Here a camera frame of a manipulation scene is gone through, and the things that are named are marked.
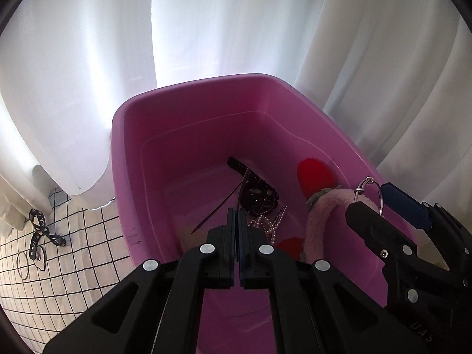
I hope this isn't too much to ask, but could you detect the small silver ring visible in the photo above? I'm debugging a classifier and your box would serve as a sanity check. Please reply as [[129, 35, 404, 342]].
[[354, 176, 385, 217]]

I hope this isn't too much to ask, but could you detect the large silver bangle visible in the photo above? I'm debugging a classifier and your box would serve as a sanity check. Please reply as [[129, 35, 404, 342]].
[[15, 251, 30, 281]]

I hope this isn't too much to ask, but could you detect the pearl bead chain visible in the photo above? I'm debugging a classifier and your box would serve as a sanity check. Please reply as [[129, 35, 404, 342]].
[[247, 205, 289, 246]]

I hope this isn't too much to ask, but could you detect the white plush charm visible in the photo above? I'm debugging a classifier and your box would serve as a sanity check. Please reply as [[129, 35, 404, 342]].
[[34, 246, 47, 273]]

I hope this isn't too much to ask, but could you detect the black beaded hair accessory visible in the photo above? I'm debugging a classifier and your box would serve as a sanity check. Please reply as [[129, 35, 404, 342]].
[[190, 157, 279, 234]]

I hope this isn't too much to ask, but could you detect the red pompom hair tie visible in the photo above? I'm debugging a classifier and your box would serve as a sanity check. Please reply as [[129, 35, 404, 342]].
[[296, 157, 338, 198]]

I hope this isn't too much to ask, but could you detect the black printed lanyard strap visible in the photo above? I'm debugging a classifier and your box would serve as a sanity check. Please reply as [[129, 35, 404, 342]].
[[28, 208, 67, 261]]

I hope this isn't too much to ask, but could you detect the pink plastic bin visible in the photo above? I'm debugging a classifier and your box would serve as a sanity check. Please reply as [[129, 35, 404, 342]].
[[111, 74, 387, 353]]

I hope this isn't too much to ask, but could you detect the white sheer curtain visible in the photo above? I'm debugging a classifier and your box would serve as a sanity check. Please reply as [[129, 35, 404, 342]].
[[1, 0, 471, 224]]

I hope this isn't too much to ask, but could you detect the pink fluffy headband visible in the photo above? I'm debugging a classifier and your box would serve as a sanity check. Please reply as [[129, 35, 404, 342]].
[[300, 187, 374, 265]]

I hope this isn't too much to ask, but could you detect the white black grid bedsheet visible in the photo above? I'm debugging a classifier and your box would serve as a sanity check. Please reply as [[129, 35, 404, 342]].
[[1, 189, 134, 353]]

